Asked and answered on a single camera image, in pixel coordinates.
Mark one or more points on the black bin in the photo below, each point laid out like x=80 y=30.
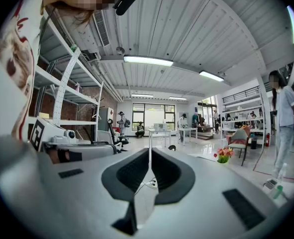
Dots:
x=253 y=143

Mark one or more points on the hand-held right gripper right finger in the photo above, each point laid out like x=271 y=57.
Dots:
x=206 y=183

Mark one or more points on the white perforated shelf rack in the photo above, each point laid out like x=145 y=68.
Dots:
x=62 y=83

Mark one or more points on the chair with pink cloth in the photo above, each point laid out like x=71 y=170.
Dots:
x=239 y=136

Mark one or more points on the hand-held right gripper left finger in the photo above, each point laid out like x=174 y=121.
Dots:
x=74 y=195

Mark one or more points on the person's white printed shirt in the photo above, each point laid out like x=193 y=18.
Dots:
x=15 y=58

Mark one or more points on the white microwave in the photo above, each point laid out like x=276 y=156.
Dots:
x=160 y=126

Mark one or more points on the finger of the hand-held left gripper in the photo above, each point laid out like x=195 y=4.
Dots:
x=99 y=151

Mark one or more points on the black round device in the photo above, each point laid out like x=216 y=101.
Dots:
x=172 y=148

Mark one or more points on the clear water bottle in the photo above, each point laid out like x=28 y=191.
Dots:
x=282 y=172

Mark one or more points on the long ceiling light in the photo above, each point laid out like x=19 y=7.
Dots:
x=210 y=75
x=178 y=98
x=147 y=60
x=142 y=95

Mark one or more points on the cream pot of artificial flowers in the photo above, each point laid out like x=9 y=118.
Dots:
x=223 y=158

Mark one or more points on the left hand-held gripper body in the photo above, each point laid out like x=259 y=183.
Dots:
x=38 y=133

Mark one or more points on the black-framed window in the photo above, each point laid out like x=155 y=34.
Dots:
x=153 y=116

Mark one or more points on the red fire extinguisher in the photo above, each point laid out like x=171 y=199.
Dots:
x=267 y=141

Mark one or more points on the green plastic cup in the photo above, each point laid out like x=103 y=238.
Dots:
x=277 y=192

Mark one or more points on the white metal table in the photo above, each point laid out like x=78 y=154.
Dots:
x=159 y=131
x=189 y=129

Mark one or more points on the grey and white box device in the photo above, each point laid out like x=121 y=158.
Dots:
x=270 y=184

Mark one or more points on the white power strip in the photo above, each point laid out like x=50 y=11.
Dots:
x=153 y=182

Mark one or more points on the black office chair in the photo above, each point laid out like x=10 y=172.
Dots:
x=117 y=138

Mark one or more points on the ceiling air conditioner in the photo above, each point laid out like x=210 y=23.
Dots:
x=101 y=29

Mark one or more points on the white storage shelf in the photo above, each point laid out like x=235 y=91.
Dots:
x=241 y=109

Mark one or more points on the grey metal cabinet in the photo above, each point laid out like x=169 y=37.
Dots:
x=104 y=118

